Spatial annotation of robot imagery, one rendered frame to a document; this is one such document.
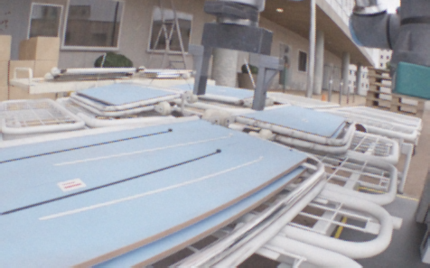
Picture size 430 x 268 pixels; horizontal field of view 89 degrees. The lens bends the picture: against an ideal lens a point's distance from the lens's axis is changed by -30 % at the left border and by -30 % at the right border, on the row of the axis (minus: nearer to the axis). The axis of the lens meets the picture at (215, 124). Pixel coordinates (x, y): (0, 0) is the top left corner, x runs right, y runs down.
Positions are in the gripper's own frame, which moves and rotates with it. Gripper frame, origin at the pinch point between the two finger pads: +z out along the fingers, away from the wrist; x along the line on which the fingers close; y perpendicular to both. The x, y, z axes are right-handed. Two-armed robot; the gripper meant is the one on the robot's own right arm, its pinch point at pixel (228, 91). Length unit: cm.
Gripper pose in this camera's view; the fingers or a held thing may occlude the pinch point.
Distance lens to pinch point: 58.0
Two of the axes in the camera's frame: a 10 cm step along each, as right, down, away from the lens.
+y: 5.6, -1.1, 8.2
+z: -1.5, 9.6, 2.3
